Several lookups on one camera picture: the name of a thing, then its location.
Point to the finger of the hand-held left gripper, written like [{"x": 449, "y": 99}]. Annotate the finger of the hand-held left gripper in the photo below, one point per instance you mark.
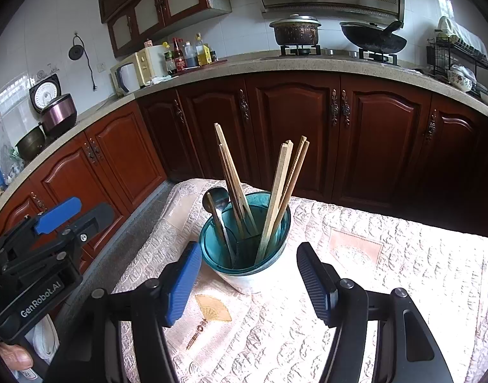
[
  {"x": 56, "y": 215},
  {"x": 94, "y": 219}
]

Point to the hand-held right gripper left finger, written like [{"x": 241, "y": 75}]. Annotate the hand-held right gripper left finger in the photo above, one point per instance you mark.
[{"x": 182, "y": 287}]

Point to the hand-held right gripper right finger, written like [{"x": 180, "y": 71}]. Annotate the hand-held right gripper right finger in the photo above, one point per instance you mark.
[{"x": 318, "y": 287}]

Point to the white floral utensil holder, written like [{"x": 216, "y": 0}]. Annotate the white floral utensil holder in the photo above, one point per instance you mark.
[{"x": 248, "y": 281}]

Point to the metal spoon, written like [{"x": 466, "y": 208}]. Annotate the metal spoon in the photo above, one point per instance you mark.
[{"x": 217, "y": 200}]

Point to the person's left hand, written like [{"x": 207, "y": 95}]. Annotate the person's left hand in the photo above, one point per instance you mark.
[{"x": 16, "y": 357}]

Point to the cream quilted tablecloth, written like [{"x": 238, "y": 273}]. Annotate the cream quilted tablecloth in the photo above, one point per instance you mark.
[{"x": 387, "y": 287}]

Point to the dark pot on counter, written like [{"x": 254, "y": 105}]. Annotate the dark pot on counter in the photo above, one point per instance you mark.
[{"x": 30, "y": 143}]

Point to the maroon rice cooker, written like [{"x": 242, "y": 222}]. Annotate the maroon rice cooker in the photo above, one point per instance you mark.
[{"x": 60, "y": 115}]

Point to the cream microwave oven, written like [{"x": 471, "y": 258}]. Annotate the cream microwave oven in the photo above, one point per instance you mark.
[{"x": 126, "y": 78}]

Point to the white rag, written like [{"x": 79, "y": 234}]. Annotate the white rag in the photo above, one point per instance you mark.
[{"x": 158, "y": 79}]

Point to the brown wooden base cabinet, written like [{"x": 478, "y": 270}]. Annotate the brown wooden base cabinet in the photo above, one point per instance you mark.
[{"x": 292, "y": 127}]

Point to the small glass jar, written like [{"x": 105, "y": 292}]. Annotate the small glass jar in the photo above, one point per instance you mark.
[{"x": 170, "y": 64}]

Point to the red label sauce bottle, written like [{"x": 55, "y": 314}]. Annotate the red label sauce bottle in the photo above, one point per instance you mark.
[{"x": 180, "y": 62}]

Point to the dark sauce bottle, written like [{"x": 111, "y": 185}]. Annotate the dark sauce bottle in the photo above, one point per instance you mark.
[{"x": 191, "y": 58}]

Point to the yellow oil bottle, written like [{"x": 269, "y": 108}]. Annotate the yellow oil bottle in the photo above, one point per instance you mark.
[{"x": 203, "y": 54}]

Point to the small dark spice jar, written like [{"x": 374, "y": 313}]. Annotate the small dark spice jar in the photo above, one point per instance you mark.
[{"x": 213, "y": 56}]

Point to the speckled stone countertop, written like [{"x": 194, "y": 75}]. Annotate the speckled stone countertop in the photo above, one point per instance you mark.
[{"x": 244, "y": 64}]

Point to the gas hob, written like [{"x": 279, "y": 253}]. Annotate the gas hob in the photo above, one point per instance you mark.
[{"x": 332, "y": 52}]

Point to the floral ceramic bowl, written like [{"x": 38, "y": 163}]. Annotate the floral ceramic bowl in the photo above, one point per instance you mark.
[{"x": 459, "y": 79}]

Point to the black wok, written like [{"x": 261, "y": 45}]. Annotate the black wok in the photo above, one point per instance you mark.
[{"x": 371, "y": 40}]

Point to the lidded metal cooking pot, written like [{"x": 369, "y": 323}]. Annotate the lidded metal cooking pot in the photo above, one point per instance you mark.
[{"x": 296, "y": 32}]

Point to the white wall socket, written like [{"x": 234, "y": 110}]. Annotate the white wall socket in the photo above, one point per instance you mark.
[{"x": 102, "y": 65}]

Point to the black round wall hanger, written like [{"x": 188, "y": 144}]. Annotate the black round wall hanger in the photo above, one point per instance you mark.
[{"x": 75, "y": 52}]

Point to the brown wooden wall cabinet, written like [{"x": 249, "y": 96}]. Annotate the brown wooden wall cabinet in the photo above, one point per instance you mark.
[{"x": 148, "y": 8}]

